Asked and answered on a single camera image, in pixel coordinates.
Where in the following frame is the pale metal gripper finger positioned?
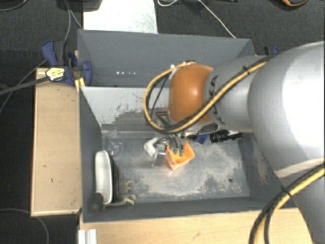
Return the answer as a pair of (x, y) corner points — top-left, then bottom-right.
(151, 143), (167, 168)

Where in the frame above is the white plastic piece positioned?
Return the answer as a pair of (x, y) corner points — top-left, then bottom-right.
(143, 137), (160, 156)

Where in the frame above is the grey-green toy figure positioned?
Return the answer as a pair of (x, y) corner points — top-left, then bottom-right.
(117, 178), (137, 207)

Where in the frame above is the black cylinder on white bracket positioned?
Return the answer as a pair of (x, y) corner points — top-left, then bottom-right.
(182, 129), (244, 144)

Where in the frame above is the grey metal bin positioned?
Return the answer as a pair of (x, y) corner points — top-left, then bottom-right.
(77, 28), (290, 223)

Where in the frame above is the white oval dish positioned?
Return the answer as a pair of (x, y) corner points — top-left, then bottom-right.
(94, 150), (113, 205)

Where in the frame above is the pale wood board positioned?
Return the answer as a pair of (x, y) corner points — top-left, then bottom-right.
(30, 67), (83, 217)

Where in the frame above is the small blue thing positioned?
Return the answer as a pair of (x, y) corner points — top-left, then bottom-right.
(193, 133), (210, 145)

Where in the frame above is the clear glass thing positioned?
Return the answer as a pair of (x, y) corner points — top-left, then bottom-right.
(104, 135), (124, 158)

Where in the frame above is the orange plastic cup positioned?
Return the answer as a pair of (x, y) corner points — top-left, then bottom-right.
(164, 140), (196, 171)

